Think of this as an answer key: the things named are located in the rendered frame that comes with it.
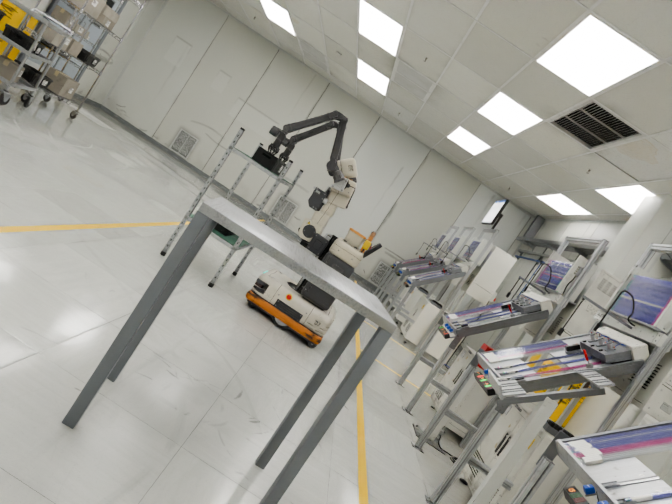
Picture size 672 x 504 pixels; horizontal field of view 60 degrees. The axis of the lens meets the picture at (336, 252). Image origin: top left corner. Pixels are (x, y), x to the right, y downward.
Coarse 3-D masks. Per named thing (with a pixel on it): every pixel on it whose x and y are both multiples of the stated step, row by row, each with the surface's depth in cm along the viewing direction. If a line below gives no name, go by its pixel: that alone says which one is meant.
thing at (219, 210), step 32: (192, 224) 173; (224, 224) 174; (256, 224) 203; (192, 256) 215; (288, 256) 176; (160, 288) 175; (320, 288) 178; (352, 288) 202; (128, 320) 175; (352, 320) 222; (384, 320) 181; (128, 352) 218; (96, 384) 177; (320, 384) 225; (352, 384) 183; (288, 416) 225; (320, 416) 185; (288, 480) 185
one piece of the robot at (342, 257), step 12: (336, 240) 442; (324, 252) 464; (336, 252) 442; (348, 252) 441; (360, 252) 448; (336, 264) 442; (348, 264) 443; (348, 276) 442; (300, 288) 460; (312, 288) 444; (312, 300) 444; (324, 300) 444
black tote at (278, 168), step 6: (258, 150) 439; (264, 150) 439; (258, 156) 439; (264, 156) 439; (270, 156) 439; (258, 162) 440; (264, 162) 439; (270, 162) 439; (276, 162) 441; (282, 162) 462; (270, 168) 439; (276, 168) 455; (282, 168) 477; (276, 174) 471
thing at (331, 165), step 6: (342, 114) 439; (342, 120) 440; (342, 126) 441; (342, 132) 441; (336, 138) 441; (342, 138) 442; (336, 144) 441; (336, 150) 441; (330, 156) 441; (336, 156) 441; (330, 162) 439; (330, 168) 439
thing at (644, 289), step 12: (636, 276) 346; (636, 288) 338; (648, 288) 326; (660, 288) 315; (624, 300) 342; (636, 300) 330; (648, 300) 318; (660, 300) 308; (624, 312) 334; (636, 312) 322; (648, 312) 311; (660, 312) 301
